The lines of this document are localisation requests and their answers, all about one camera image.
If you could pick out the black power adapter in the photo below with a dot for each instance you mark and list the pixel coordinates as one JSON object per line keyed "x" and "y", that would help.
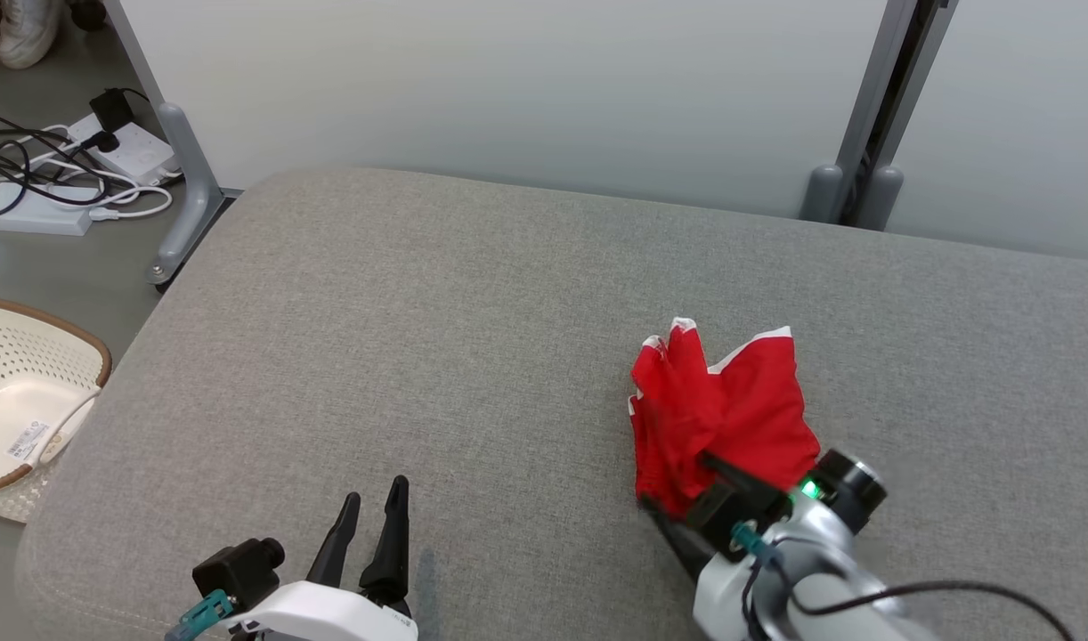
{"x": 112, "y": 111}

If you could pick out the white flat power box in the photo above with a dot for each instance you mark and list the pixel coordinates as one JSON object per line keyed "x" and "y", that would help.
{"x": 32, "y": 214}

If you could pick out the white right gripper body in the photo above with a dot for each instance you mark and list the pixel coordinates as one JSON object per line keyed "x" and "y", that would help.
{"x": 726, "y": 596}

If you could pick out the red jersey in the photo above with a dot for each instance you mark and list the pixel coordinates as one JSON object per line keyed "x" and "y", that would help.
{"x": 740, "y": 409}

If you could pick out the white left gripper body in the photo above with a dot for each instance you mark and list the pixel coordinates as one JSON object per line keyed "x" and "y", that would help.
{"x": 330, "y": 614}

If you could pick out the grey angled partition leg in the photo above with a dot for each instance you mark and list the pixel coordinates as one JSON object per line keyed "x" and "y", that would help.
{"x": 183, "y": 178}

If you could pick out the white basket with brown rim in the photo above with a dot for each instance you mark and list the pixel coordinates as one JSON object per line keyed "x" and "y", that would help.
{"x": 19, "y": 418}

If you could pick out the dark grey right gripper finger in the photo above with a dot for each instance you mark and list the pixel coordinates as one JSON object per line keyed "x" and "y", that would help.
{"x": 677, "y": 539}

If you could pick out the teal left camera connector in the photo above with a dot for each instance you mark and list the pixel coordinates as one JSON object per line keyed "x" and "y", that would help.
{"x": 201, "y": 614}

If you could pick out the grey metal partition post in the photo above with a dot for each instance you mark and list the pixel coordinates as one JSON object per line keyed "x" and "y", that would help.
{"x": 891, "y": 71}

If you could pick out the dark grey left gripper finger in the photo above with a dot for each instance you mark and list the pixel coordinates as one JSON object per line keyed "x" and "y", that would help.
{"x": 393, "y": 552}
{"x": 335, "y": 552}

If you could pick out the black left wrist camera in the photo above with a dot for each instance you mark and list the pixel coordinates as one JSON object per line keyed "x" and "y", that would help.
{"x": 237, "y": 574}

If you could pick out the teal right camera connector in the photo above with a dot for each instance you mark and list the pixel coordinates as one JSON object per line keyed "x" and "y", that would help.
{"x": 747, "y": 539}

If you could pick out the grey rounded post foot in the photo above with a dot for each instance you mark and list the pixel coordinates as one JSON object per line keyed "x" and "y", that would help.
{"x": 880, "y": 200}
{"x": 822, "y": 196}

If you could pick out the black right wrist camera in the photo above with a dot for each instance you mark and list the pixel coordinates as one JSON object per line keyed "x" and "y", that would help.
{"x": 740, "y": 507}

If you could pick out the white sneaker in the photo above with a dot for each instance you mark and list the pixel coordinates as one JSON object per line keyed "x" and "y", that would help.
{"x": 28, "y": 31}

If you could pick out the teal camera connector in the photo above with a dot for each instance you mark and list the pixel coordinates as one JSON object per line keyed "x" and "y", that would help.
{"x": 201, "y": 614}
{"x": 747, "y": 539}

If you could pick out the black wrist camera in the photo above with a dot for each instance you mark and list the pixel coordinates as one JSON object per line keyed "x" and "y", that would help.
{"x": 237, "y": 574}
{"x": 740, "y": 507}

